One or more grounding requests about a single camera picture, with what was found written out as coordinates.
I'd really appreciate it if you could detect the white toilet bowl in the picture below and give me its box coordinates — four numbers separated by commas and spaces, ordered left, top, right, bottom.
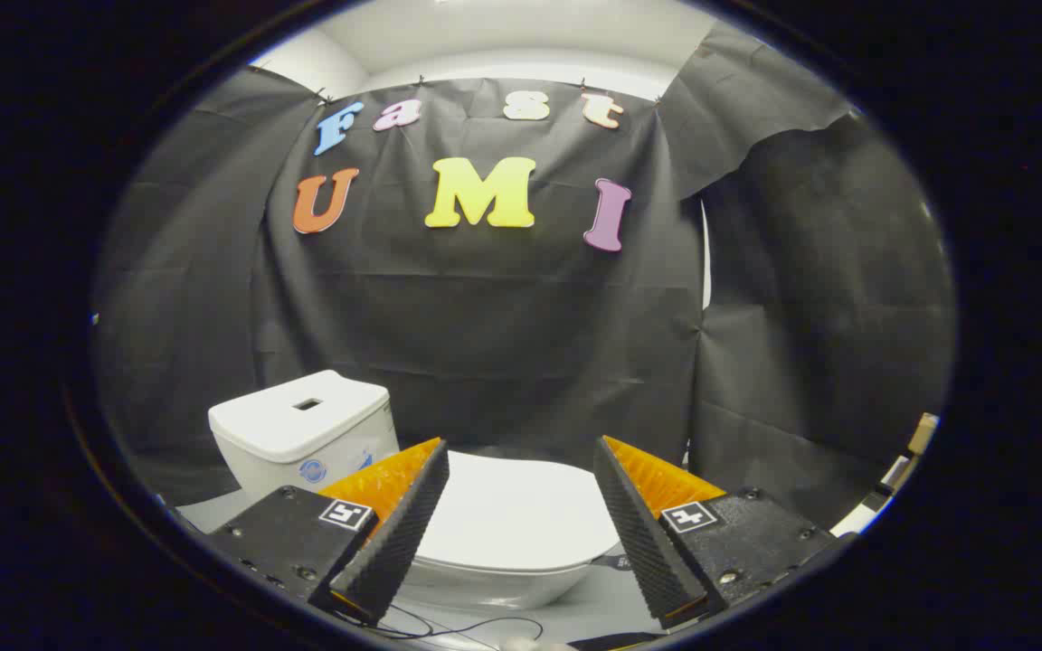
393, 541, 618, 612

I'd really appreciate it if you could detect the white toilet lid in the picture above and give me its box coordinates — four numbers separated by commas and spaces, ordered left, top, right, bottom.
412, 450, 621, 573

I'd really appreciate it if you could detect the black backdrop cloth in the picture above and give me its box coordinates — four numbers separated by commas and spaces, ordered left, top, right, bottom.
91, 23, 957, 536

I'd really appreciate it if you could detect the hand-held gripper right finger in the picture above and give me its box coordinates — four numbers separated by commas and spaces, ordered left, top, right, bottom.
593, 436, 857, 631

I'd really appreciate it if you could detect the white toilet tank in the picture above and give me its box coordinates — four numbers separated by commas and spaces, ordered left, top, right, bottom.
208, 370, 401, 500

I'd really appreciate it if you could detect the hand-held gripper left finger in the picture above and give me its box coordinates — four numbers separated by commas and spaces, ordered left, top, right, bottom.
204, 438, 451, 627

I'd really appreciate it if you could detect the thin black cable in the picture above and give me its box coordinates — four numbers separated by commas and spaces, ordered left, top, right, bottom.
336, 600, 545, 644

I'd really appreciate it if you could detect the cardboard box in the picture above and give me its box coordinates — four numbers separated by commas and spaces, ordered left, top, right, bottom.
905, 412, 941, 457

